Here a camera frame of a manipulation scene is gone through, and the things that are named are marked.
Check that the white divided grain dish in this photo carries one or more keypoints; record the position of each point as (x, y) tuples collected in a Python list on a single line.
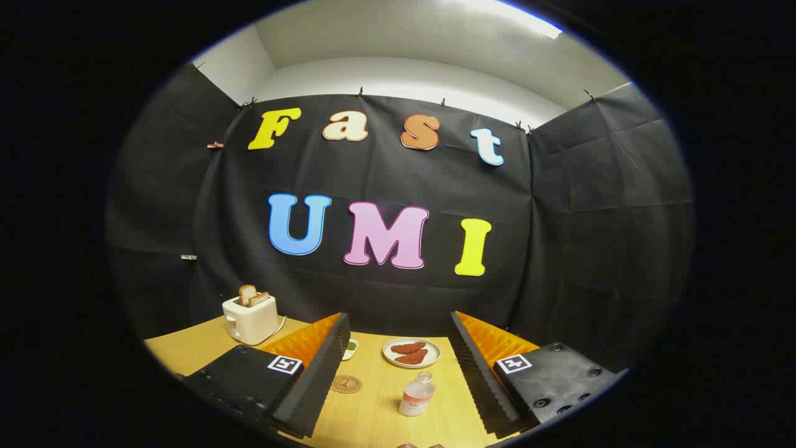
[(351, 347)]

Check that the white toaster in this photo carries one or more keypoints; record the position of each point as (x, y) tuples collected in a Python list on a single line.
[(252, 320)]

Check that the round cork coaster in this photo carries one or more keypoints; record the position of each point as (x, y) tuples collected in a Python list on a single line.
[(346, 384)]

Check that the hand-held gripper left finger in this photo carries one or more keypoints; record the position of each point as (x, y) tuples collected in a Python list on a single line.
[(317, 386)]

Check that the red meat slice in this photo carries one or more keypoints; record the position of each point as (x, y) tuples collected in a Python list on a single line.
[(412, 357), (407, 348)]

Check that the toast slice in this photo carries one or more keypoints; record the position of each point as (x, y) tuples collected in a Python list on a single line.
[(260, 298), (246, 294)]

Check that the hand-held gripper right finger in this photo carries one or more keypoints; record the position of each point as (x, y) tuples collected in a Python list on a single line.
[(482, 386)]

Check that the round white plate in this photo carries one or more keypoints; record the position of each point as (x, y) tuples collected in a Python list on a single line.
[(432, 353)]

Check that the clear juice bottle red label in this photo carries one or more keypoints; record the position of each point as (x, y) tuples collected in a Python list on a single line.
[(416, 398)]

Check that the wooden table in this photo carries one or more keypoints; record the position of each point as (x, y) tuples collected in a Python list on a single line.
[(379, 417)]

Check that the black backdrop cloth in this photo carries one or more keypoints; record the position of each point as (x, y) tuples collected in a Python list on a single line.
[(385, 174)]

